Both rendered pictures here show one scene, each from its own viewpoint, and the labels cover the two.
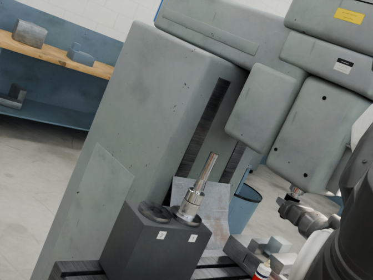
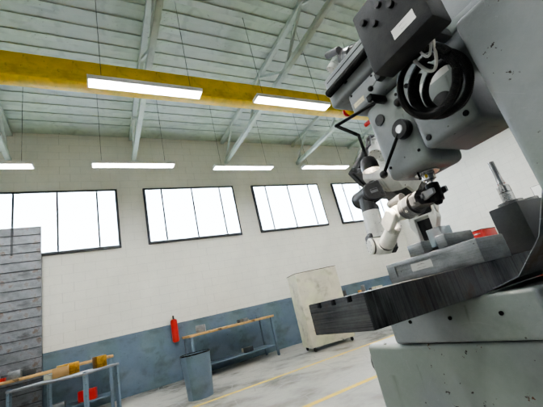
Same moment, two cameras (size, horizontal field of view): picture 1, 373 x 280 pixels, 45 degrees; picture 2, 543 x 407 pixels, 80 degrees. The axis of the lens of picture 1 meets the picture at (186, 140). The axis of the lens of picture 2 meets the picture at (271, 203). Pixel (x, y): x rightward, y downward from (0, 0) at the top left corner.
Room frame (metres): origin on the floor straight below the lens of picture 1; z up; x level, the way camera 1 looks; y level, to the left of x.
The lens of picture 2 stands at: (2.65, -0.65, 0.97)
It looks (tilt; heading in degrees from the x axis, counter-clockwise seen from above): 18 degrees up; 195
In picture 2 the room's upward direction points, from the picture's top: 14 degrees counter-clockwise
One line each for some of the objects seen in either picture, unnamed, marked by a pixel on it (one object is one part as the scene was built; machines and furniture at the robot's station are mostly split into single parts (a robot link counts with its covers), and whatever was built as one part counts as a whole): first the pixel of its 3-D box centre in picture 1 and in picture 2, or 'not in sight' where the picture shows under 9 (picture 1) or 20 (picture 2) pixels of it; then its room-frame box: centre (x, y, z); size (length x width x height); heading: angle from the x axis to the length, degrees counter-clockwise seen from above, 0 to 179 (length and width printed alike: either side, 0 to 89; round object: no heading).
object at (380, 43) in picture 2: not in sight; (395, 19); (1.86, -0.40, 1.62); 0.20 x 0.09 x 0.21; 45
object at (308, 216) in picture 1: (306, 220); (419, 202); (1.33, -0.43, 1.23); 0.13 x 0.12 x 0.10; 120
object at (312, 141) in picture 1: (322, 137); (411, 134); (1.41, -0.38, 1.47); 0.21 x 0.19 x 0.32; 135
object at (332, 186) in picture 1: (349, 161); not in sight; (1.33, -0.46, 1.45); 0.04 x 0.04 x 0.21; 45
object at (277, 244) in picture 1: (277, 247); (440, 236); (1.45, -0.43, 1.07); 0.06 x 0.05 x 0.06; 136
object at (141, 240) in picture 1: (156, 244); (528, 224); (1.11, -0.04, 1.06); 0.22 x 0.12 x 0.20; 128
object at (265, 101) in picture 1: (277, 113); (456, 102); (1.55, -0.24, 1.47); 0.24 x 0.19 x 0.26; 135
